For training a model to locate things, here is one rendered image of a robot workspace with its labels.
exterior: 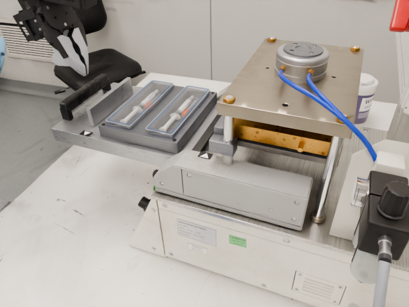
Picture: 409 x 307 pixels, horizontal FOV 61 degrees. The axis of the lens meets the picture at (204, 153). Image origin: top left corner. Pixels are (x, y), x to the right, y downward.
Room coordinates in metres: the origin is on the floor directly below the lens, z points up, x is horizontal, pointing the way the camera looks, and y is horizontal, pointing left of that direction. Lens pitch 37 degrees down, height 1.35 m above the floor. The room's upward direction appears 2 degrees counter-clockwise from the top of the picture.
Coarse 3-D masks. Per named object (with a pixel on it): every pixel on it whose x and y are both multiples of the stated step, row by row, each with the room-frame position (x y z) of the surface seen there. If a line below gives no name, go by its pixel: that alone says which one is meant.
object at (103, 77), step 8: (96, 80) 0.72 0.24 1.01; (104, 80) 0.74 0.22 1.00; (80, 88) 0.69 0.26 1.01; (88, 88) 0.69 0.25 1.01; (96, 88) 0.71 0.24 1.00; (104, 88) 0.75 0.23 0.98; (72, 96) 0.65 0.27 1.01; (80, 96) 0.66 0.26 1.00; (88, 96) 0.68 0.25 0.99; (64, 104) 0.62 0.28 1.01; (72, 104) 0.64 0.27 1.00; (80, 104) 0.66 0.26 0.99; (64, 112) 0.62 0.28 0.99
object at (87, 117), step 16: (128, 80) 0.72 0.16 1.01; (96, 96) 0.72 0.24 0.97; (112, 96) 0.66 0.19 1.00; (128, 96) 0.71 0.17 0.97; (80, 112) 0.65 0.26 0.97; (96, 112) 0.61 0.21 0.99; (112, 112) 0.65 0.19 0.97; (64, 128) 0.59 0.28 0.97; (80, 128) 0.59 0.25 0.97; (96, 128) 0.59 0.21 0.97; (208, 128) 0.58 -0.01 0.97; (80, 144) 0.57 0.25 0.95; (96, 144) 0.55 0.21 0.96; (112, 144) 0.54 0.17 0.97; (128, 144) 0.53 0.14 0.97; (192, 144) 0.52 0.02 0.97; (144, 160) 0.51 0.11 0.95; (160, 160) 0.50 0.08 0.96
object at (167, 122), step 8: (184, 88) 0.68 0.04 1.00; (192, 88) 0.68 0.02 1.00; (200, 88) 0.68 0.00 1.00; (184, 96) 0.65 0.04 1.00; (192, 96) 0.65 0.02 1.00; (200, 96) 0.64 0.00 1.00; (176, 104) 0.61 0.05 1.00; (184, 104) 0.61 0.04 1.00; (192, 104) 0.61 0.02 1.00; (168, 112) 0.58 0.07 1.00; (176, 112) 0.58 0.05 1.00; (184, 112) 0.58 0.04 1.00; (160, 120) 0.56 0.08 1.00; (168, 120) 0.56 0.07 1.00; (176, 120) 0.56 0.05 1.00; (152, 128) 0.53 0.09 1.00; (160, 128) 0.53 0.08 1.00; (168, 128) 0.53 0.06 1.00; (176, 128) 0.53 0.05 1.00
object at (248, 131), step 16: (240, 128) 0.45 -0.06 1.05; (256, 128) 0.44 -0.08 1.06; (272, 128) 0.44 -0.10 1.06; (288, 128) 0.43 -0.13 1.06; (240, 144) 0.45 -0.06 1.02; (256, 144) 0.44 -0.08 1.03; (272, 144) 0.43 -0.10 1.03; (288, 144) 0.42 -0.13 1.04; (304, 144) 0.41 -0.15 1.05; (320, 144) 0.40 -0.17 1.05; (320, 160) 0.40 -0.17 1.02
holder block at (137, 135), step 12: (132, 96) 0.67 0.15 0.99; (168, 96) 0.67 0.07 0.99; (216, 96) 0.67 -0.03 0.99; (156, 108) 0.62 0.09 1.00; (204, 108) 0.61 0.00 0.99; (144, 120) 0.57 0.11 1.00; (192, 120) 0.57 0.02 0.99; (108, 132) 0.55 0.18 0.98; (120, 132) 0.54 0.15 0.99; (132, 132) 0.53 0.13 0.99; (144, 132) 0.53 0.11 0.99; (180, 132) 0.53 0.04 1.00; (192, 132) 0.56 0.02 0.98; (144, 144) 0.52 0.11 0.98; (156, 144) 0.51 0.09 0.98; (168, 144) 0.50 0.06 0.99; (180, 144) 0.51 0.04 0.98
